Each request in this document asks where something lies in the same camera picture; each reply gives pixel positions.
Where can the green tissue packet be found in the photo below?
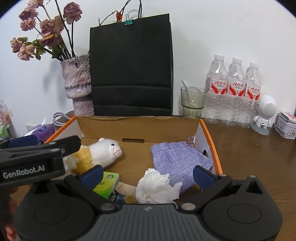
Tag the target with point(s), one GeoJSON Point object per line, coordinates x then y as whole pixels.
{"type": "Point", "coordinates": [107, 185]}

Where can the white tissue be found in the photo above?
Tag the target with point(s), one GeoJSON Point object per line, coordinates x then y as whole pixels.
{"type": "Point", "coordinates": [155, 188]}

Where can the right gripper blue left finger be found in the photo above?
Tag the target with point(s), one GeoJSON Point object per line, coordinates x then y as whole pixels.
{"type": "Point", "coordinates": [82, 186]}

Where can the red pumpkin cardboard box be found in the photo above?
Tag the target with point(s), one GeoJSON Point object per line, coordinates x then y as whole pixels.
{"type": "Point", "coordinates": [136, 136]}

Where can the purple tissue pack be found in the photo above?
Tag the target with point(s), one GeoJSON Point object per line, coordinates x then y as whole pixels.
{"type": "Point", "coordinates": [42, 132]}

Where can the dried pink roses bouquet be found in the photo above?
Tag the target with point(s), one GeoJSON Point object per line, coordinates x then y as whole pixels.
{"type": "Point", "coordinates": [55, 34]}

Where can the clear water bottle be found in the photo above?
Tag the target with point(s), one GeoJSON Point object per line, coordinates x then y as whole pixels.
{"type": "Point", "coordinates": [235, 91]}
{"type": "Point", "coordinates": [216, 85]}
{"type": "Point", "coordinates": [252, 93]}

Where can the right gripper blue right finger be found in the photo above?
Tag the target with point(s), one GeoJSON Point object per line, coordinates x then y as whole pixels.
{"type": "Point", "coordinates": [211, 187]}

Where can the teal binder clip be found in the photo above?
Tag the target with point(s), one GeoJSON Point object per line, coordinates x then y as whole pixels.
{"type": "Point", "coordinates": [128, 20]}

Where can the green tinted glass cup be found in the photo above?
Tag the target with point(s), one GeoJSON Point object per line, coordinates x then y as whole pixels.
{"type": "Point", "coordinates": [198, 97]}

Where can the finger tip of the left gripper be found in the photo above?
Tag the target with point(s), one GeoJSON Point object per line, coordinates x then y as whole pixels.
{"type": "Point", "coordinates": [68, 145]}

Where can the middle clear water bottle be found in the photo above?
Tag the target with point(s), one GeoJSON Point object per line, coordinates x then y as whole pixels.
{"type": "Point", "coordinates": [235, 91]}

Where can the purple woven cloth pouch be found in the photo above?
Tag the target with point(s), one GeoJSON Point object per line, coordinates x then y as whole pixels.
{"type": "Point", "coordinates": [178, 159]}

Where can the white spoon in cup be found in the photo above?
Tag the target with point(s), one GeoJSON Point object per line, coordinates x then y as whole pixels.
{"type": "Point", "coordinates": [187, 99]}

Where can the white yellow plush sheep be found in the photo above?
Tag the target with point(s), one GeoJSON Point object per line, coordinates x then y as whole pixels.
{"type": "Point", "coordinates": [103, 152]}

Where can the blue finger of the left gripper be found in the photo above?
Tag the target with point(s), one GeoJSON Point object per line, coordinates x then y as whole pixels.
{"type": "Point", "coordinates": [30, 140]}

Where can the black paper shopping bag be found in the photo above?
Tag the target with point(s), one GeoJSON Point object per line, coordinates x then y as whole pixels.
{"type": "Point", "coordinates": [131, 67]}

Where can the white robot figurine speaker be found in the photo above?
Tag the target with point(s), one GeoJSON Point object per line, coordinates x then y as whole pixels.
{"type": "Point", "coordinates": [266, 110]}

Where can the left clear water bottle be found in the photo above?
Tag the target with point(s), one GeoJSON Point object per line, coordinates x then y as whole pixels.
{"type": "Point", "coordinates": [216, 85]}

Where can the person hand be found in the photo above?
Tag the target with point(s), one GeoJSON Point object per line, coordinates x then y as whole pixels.
{"type": "Point", "coordinates": [8, 208]}

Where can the right clear water bottle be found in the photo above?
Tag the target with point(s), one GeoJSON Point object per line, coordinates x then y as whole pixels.
{"type": "Point", "coordinates": [252, 93]}

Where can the mottled purple ceramic vase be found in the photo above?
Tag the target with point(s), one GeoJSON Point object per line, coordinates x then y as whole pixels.
{"type": "Point", "coordinates": [77, 83]}

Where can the small decorated tin box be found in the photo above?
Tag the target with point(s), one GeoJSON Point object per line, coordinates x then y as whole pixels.
{"type": "Point", "coordinates": [285, 125]}

